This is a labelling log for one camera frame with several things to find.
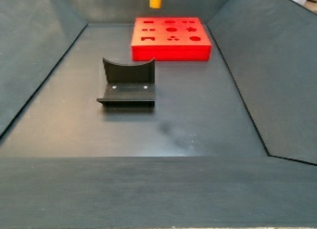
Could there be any black curved fixture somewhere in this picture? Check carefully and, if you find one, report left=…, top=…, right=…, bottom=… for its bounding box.
left=97, top=59, right=157, bottom=106

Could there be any red shape sorter block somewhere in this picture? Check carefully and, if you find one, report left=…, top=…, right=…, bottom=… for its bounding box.
left=131, top=17, right=212, bottom=61

